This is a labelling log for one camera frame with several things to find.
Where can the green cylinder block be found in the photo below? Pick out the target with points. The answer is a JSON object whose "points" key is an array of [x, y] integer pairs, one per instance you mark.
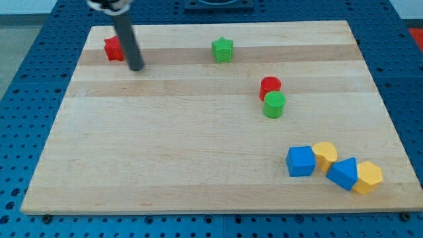
{"points": [[274, 102]]}

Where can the wooden board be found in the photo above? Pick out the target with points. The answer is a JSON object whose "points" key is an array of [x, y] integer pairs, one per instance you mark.
{"points": [[187, 135]]}

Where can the blue triangular block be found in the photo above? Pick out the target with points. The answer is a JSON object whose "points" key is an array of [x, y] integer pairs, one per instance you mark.
{"points": [[344, 173]]}

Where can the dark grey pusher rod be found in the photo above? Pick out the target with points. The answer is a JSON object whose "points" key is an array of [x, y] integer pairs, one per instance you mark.
{"points": [[118, 10]]}

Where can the yellow heart block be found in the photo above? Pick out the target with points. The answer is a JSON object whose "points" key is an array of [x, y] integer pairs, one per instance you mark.
{"points": [[326, 155]]}

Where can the green star block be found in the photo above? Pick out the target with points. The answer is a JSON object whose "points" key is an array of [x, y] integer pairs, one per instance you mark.
{"points": [[222, 50]]}

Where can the yellow hexagon block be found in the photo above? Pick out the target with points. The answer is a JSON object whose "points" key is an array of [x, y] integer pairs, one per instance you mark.
{"points": [[370, 176]]}

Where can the blue cube block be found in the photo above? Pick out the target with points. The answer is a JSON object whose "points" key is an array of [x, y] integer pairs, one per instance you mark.
{"points": [[300, 161]]}

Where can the red cylinder block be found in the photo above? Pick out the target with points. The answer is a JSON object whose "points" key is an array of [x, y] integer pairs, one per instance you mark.
{"points": [[268, 84]]}

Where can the red star block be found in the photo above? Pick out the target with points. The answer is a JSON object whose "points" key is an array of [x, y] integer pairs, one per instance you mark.
{"points": [[113, 49]]}

